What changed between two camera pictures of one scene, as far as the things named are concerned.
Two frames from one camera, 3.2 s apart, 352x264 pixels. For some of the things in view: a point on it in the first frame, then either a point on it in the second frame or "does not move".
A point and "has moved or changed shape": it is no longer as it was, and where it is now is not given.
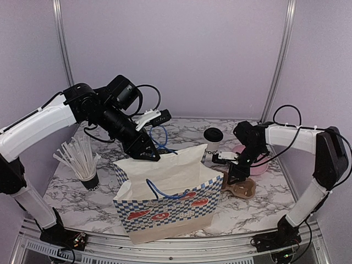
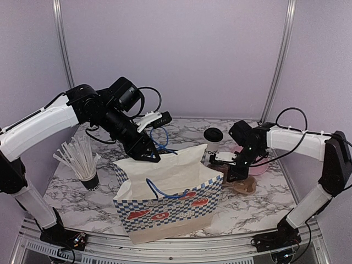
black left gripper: (135, 150) does not move
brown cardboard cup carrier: (244, 189) has moved or changed shape
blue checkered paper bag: (172, 197) does not move
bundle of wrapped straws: (78, 154) does not move
